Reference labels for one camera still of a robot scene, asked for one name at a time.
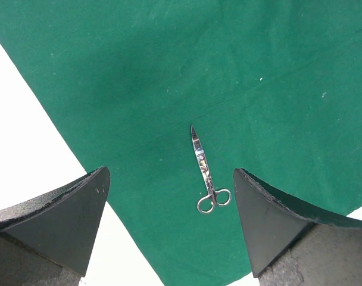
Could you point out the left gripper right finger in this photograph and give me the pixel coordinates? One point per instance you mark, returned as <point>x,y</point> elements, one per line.
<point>292,242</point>

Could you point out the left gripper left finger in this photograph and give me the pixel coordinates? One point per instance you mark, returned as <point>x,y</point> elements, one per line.
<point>48,240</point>

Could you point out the silver surgical scissors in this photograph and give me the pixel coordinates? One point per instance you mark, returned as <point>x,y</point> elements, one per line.
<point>212,193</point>

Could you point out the green surgical cloth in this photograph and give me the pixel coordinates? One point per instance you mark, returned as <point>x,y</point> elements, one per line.
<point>274,87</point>

